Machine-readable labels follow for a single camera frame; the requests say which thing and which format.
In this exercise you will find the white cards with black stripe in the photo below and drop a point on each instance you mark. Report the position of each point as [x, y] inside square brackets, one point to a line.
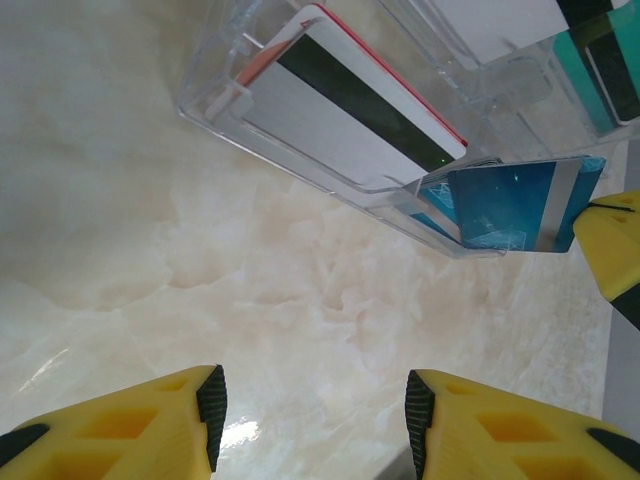
[500, 25]

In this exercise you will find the blue credit card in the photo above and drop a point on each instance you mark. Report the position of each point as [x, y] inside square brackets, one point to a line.
[510, 205]

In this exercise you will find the blue cards stack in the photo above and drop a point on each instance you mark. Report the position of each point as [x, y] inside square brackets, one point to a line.
[435, 195]

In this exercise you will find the teal cards stack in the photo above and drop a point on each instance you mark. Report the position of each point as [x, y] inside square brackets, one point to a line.
[580, 75]

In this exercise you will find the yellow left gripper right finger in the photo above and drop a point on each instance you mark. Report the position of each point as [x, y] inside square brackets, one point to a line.
[510, 440]

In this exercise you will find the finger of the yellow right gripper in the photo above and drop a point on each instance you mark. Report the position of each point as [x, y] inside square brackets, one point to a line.
[612, 250]
[625, 199]

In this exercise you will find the clear acrylic card stand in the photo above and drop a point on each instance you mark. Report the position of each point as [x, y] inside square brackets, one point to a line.
[505, 95]

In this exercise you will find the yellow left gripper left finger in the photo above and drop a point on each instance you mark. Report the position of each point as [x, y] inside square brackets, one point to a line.
[110, 435]

